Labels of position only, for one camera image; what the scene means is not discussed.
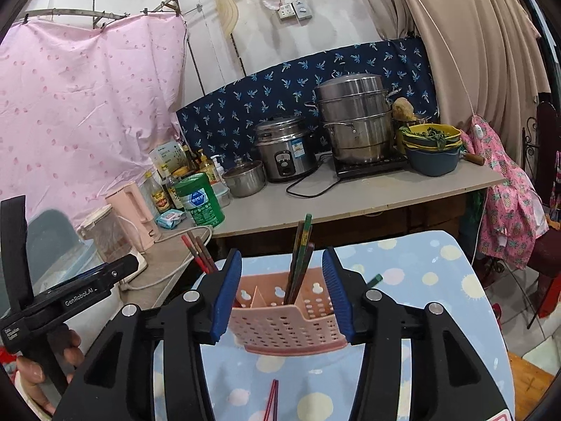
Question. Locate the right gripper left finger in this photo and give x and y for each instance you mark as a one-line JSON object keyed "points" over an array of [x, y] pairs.
{"points": [[224, 300]]}

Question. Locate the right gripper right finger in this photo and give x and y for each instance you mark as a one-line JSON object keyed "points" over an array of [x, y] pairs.
{"points": [[336, 279]]}

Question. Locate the green chopstick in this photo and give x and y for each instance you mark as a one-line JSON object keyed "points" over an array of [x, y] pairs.
{"points": [[374, 281], [303, 243]]}

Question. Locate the maroon chopstick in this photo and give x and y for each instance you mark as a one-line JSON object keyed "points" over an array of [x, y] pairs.
{"points": [[271, 412]]}

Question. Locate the dark brown chopstick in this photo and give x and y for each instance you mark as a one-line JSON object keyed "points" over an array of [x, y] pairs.
{"points": [[293, 262]]}

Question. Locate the person's left hand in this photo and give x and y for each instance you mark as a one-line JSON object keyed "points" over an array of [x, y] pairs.
{"points": [[32, 375]]}

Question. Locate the pink perforated utensil holder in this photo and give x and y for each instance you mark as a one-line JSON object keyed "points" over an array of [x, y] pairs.
{"points": [[264, 324]]}

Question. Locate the white blue storage bin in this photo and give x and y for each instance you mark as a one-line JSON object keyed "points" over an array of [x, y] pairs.
{"points": [[55, 254]]}

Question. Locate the blue wipes packet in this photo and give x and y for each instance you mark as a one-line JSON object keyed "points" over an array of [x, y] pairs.
{"points": [[170, 219]]}

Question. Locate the blue dotted table cloth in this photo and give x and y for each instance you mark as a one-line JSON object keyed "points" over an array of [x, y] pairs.
{"points": [[416, 270]]}

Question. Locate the green white canister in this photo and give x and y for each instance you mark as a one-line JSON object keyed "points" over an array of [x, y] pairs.
{"points": [[199, 200]]}

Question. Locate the small steel lidded pot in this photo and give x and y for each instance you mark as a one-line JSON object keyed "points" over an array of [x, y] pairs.
{"points": [[245, 179]]}

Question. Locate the black induction cooker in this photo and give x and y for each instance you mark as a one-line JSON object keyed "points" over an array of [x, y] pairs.
{"points": [[350, 170]]}

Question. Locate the yellow soap dispenser bottle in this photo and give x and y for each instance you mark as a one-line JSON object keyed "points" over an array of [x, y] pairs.
{"points": [[207, 167]]}

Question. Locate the white blender jug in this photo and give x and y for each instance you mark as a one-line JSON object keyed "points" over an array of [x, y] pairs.
{"points": [[104, 227]]}

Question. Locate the pink electric kettle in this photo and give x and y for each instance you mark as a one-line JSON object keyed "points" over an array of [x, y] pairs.
{"points": [[135, 216]]}

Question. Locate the steel rice cooker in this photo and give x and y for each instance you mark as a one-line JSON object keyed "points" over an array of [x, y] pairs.
{"points": [[285, 147]]}

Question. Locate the navy patterned backsplash cloth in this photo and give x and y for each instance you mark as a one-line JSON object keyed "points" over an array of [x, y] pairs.
{"points": [[223, 122]]}

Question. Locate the blue bowl with yellow basin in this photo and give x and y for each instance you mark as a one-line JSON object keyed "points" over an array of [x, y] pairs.
{"points": [[432, 149]]}

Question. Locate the stacked steel steamer pot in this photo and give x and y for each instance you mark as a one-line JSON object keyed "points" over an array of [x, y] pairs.
{"points": [[356, 111]]}

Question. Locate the pink pineapple garment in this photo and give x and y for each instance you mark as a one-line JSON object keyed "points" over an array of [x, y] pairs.
{"points": [[513, 217]]}

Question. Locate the ginger root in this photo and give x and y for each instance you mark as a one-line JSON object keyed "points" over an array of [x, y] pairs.
{"points": [[403, 110]]}

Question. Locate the pink spotted curtain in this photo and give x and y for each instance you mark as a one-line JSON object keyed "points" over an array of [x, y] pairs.
{"points": [[81, 109]]}

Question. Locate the beige hanging curtain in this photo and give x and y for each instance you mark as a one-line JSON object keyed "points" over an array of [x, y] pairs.
{"points": [[484, 58]]}

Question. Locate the white wall socket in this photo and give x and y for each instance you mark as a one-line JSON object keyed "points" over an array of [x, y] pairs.
{"points": [[298, 10]]}

